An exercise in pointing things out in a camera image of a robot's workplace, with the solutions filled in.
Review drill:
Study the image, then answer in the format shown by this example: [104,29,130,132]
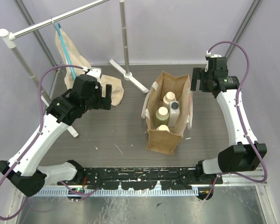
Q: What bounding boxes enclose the cream bottle beige cap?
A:
[162,91,176,109]

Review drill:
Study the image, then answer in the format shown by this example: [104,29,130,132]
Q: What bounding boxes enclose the white square bottle black cap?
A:
[167,101,180,127]

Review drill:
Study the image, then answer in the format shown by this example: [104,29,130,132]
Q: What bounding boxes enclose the yellow-green bottle cream cap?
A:
[154,106,169,128]

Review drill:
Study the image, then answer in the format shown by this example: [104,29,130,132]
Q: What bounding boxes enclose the beige bottle pink cap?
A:
[156,125,170,132]

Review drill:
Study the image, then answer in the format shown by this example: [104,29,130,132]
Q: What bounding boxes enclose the brown canvas bag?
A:
[141,72,193,155]

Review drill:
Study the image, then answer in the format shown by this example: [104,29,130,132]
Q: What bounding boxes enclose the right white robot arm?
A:
[191,54,267,184]

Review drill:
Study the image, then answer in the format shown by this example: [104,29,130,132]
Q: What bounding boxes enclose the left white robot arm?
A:
[0,74,112,197]

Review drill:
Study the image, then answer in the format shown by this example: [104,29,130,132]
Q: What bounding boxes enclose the beige cloth garment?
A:
[55,29,125,107]

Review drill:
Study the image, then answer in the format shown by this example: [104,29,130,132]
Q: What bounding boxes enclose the blue clothes hanger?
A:
[57,22,77,80]

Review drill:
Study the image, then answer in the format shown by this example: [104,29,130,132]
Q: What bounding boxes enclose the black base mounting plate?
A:
[65,167,216,190]

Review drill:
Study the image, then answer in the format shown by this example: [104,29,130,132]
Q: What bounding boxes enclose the white garment rack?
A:
[0,0,149,138]

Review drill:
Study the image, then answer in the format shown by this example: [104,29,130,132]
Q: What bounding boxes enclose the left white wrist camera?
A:
[82,66,102,83]

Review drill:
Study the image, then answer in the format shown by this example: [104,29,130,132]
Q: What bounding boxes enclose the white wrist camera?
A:
[204,51,222,72]
[82,66,102,83]

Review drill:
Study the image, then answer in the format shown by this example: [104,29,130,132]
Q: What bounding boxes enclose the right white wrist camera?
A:
[204,51,222,72]

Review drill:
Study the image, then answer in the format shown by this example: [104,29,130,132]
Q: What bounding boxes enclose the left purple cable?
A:
[0,64,89,221]

